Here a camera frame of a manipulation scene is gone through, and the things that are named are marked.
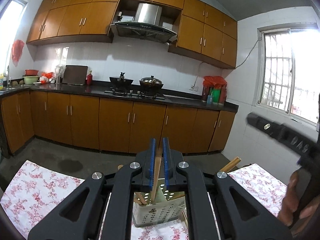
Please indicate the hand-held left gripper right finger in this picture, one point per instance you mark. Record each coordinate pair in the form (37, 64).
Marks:
(166, 165)

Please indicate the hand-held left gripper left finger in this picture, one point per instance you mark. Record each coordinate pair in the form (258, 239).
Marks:
(153, 165)

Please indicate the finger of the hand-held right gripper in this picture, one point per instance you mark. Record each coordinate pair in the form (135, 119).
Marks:
(265, 125)

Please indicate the green perforated utensil holder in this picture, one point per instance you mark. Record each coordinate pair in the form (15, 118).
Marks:
(155, 215)

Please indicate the person's right hand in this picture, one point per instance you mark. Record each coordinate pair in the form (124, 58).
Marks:
(290, 200)

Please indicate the green bottle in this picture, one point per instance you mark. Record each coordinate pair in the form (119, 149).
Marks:
(216, 95)

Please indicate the barred window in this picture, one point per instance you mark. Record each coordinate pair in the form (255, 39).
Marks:
(287, 72)

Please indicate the small blue box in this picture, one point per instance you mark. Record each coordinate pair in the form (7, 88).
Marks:
(209, 99)

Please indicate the red-bagged condiment bottles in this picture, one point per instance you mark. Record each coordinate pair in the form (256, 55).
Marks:
(215, 81)

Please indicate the gas stove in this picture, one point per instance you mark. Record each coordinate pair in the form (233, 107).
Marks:
(135, 95)

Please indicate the black wok with lid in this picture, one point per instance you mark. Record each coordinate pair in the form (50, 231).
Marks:
(151, 82)

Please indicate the wooden base cabinets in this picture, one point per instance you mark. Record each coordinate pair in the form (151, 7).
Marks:
(82, 120)

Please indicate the black kitchen countertop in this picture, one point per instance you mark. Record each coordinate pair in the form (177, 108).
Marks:
(82, 88)

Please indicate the red bottle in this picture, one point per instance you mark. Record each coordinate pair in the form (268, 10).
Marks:
(89, 79)

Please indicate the floral tablecloth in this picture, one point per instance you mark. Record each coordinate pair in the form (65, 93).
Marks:
(37, 192)

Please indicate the dark cutting board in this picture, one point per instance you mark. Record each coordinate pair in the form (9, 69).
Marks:
(75, 75)

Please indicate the orange and white plastic bag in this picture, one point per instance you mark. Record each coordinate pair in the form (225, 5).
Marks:
(46, 77)

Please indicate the steel range hood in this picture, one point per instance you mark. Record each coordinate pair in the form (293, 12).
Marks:
(147, 20)

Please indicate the green basin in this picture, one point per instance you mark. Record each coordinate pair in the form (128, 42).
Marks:
(31, 80)

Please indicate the red basin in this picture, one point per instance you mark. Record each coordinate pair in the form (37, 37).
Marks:
(31, 72)

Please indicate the metal faucet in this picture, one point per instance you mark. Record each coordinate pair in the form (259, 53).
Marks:
(8, 77)

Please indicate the yellow detergent bottle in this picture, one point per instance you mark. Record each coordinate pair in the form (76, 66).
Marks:
(1, 81)

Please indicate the red hanging plastic bag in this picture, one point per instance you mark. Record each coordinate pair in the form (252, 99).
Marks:
(18, 51)

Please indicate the sliding window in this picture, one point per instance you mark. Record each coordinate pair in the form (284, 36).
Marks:
(15, 10)

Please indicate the wall socket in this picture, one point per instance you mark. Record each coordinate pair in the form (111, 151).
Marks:
(194, 88)

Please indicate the wooden wall cabinets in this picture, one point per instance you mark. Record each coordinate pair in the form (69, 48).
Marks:
(82, 12)

